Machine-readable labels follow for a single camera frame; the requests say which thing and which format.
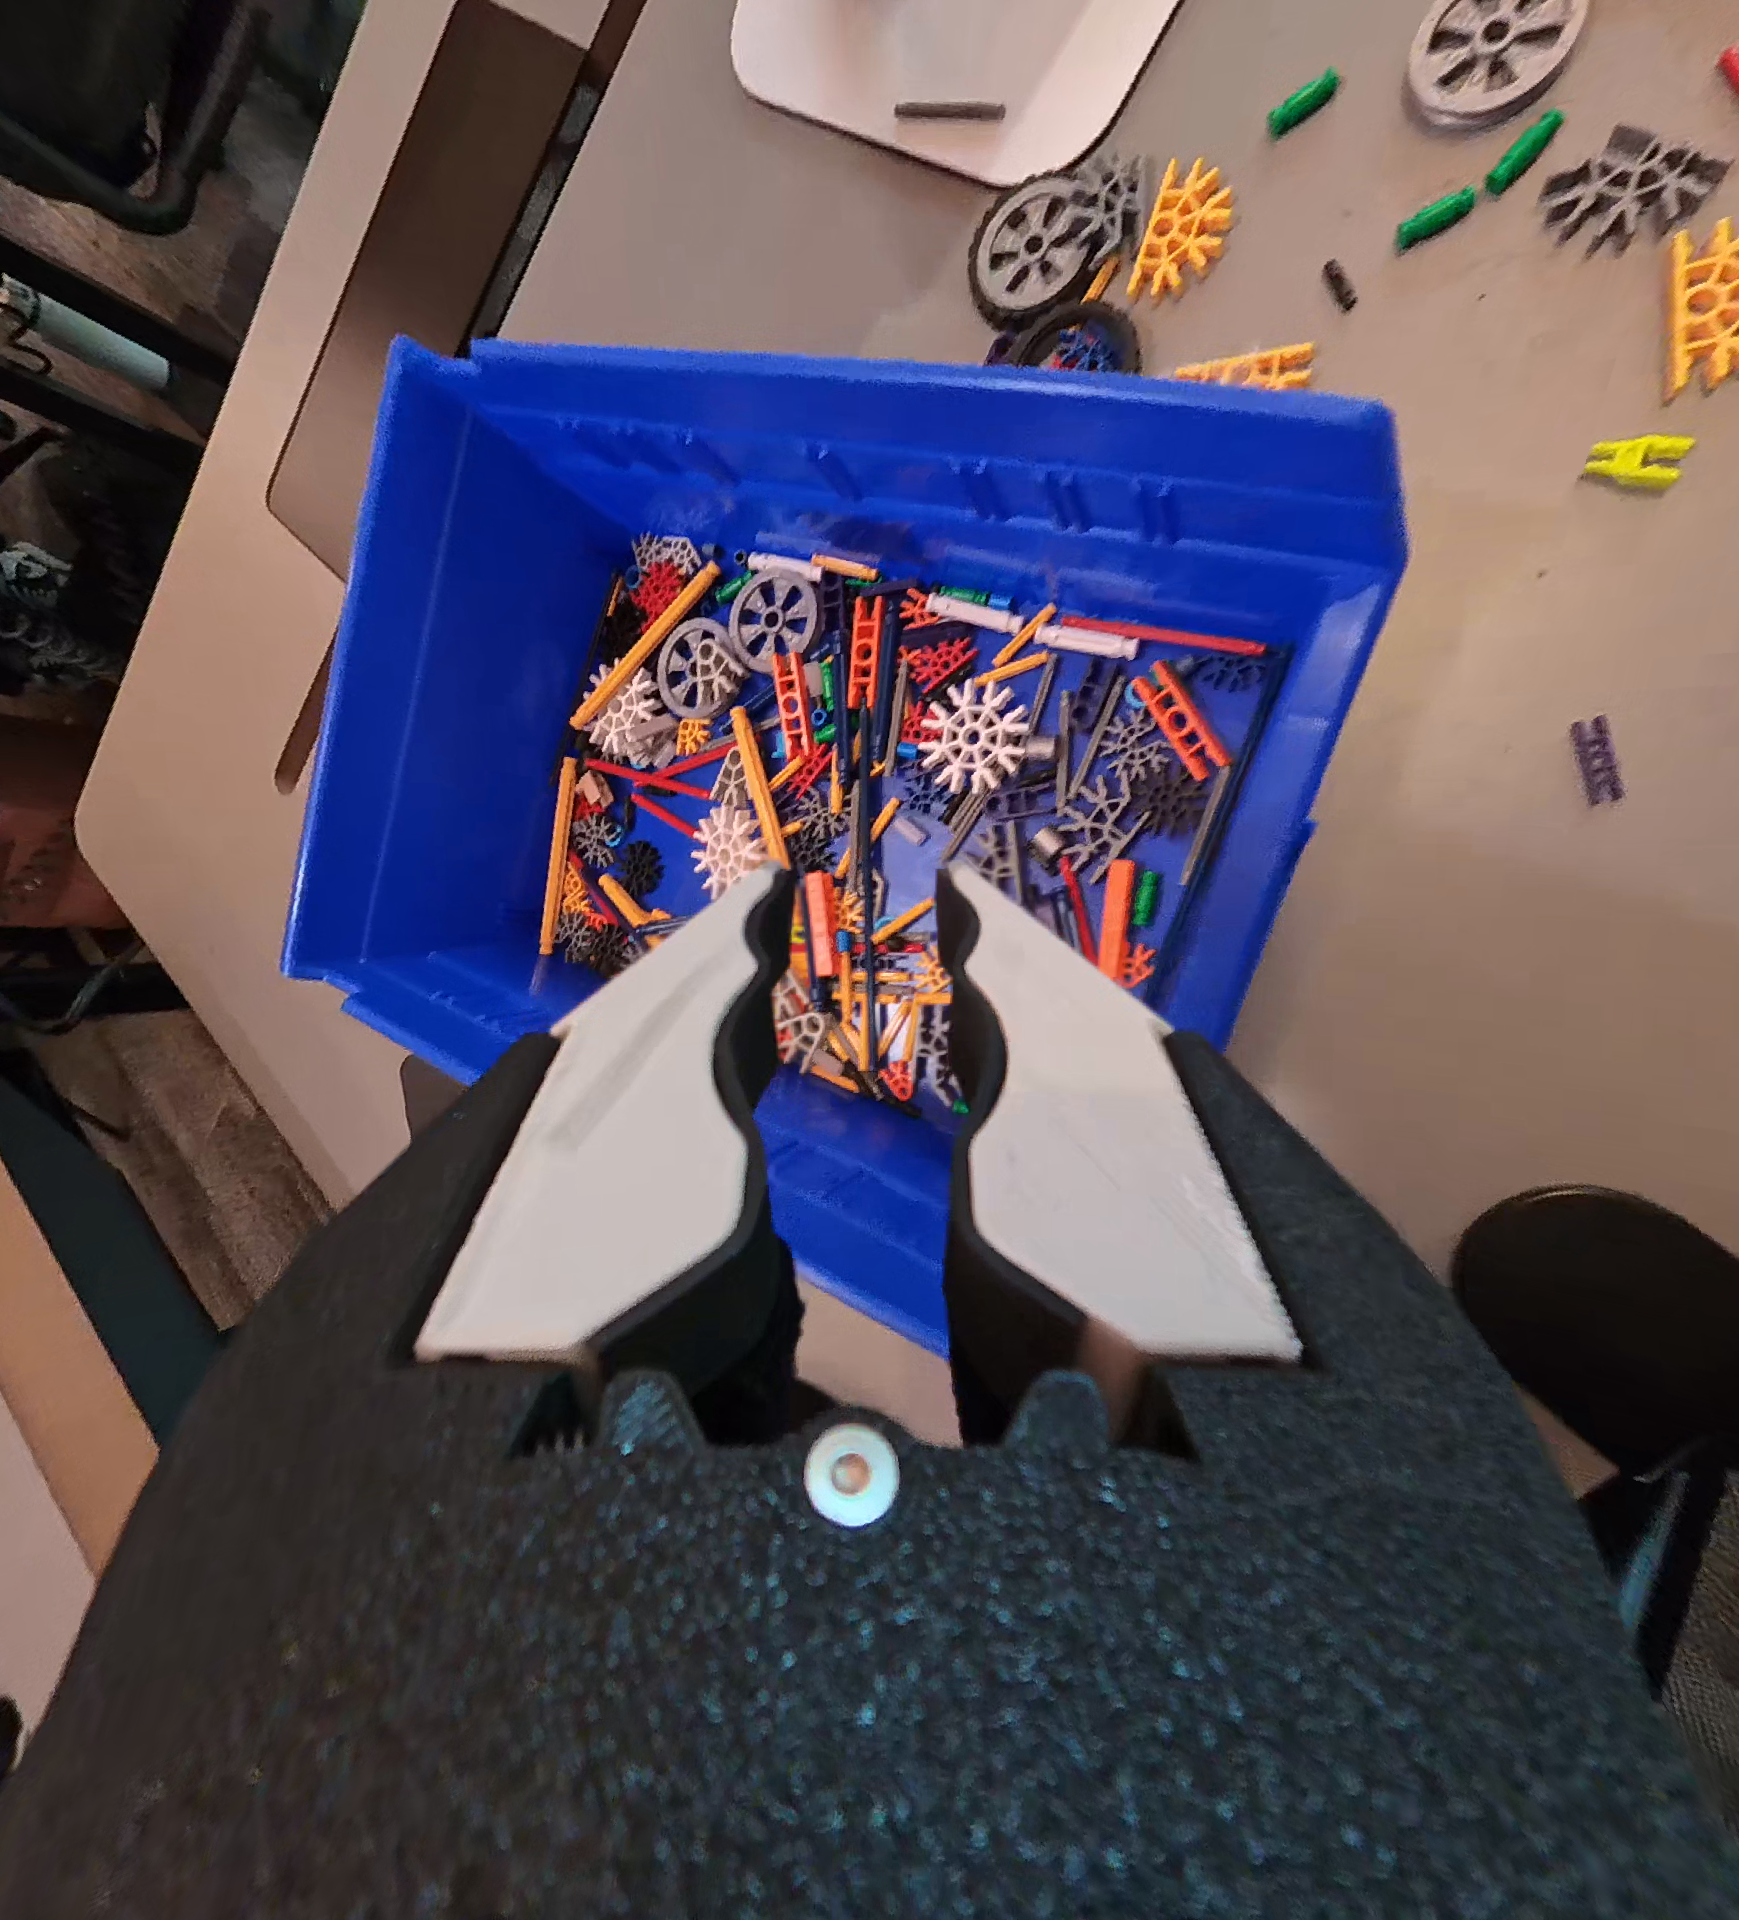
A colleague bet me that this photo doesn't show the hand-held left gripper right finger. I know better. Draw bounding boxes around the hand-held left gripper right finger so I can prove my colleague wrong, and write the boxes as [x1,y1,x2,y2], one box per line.
[934,862,1306,1450]

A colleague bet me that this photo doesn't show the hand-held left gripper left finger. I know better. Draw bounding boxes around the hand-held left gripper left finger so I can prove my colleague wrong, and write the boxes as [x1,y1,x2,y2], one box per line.
[416,862,812,1390]

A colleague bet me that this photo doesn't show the pile of toy building pieces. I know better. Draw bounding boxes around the pile of toy building pieces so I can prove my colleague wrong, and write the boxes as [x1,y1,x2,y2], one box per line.
[530,532,1298,1113]

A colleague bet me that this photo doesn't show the blue plastic bin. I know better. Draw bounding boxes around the blue plastic bin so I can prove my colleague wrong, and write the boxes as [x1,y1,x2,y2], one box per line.
[281,337,1411,1359]

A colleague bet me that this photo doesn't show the black office chair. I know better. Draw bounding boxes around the black office chair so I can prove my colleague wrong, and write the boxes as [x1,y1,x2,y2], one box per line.
[1451,1184,1739,1920]

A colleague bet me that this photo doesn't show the black rubber tire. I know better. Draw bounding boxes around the black rubber tire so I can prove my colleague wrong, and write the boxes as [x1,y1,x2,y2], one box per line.
[1011,301,1144,378]

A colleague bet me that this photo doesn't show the grey wheel with black tire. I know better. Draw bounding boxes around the grey wheel with black tire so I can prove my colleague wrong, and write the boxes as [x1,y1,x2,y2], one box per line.
[972,173,1111,325]

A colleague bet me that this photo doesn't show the white tube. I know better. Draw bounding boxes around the white tube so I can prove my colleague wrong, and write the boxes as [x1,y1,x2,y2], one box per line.
[0,272,172,396]

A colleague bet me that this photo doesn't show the dark grey snowflake connector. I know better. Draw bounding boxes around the dark grey snowflake connector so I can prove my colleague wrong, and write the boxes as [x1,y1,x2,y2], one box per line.
[1072,155,1149,243]

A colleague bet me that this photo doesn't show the dark grey fan connector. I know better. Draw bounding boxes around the dark grey fan connector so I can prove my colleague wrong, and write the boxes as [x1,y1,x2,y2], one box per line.
[1539,124,1733,255]

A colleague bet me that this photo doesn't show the grey spoked wheel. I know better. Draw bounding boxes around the grey spoked wheel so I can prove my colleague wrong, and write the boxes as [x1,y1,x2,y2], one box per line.
[1407,0,1590,129]

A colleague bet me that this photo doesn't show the white rounded base plate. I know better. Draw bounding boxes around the white rounded base plate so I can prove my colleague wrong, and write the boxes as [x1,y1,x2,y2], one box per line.
[730,0,1187,188]

